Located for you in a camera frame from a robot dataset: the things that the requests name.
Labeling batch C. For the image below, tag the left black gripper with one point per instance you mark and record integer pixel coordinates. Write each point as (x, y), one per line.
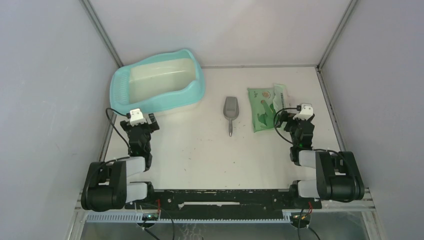
(151, 127)

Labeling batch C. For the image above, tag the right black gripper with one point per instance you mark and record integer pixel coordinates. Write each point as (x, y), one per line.
(285, 116)

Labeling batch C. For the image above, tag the green cat litter bag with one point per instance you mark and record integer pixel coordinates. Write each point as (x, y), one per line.
(264, 103)

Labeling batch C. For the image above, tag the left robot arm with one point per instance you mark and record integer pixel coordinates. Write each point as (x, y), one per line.
(107, 185)

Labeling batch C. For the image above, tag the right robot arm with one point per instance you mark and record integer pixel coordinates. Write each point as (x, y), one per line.
(337, 176)

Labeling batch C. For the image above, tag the teal plastic litter box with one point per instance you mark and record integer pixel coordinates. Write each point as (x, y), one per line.
(158, 83)

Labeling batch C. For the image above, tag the black mounting base bar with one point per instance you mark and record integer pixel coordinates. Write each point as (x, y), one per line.
(225, 204)

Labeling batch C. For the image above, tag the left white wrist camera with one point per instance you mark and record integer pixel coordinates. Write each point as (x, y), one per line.
(136, 117)

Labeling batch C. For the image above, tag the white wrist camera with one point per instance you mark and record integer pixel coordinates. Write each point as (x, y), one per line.
(136, 117)
(305, 112)

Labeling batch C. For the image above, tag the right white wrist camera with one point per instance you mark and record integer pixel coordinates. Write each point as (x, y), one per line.
(305, 112)

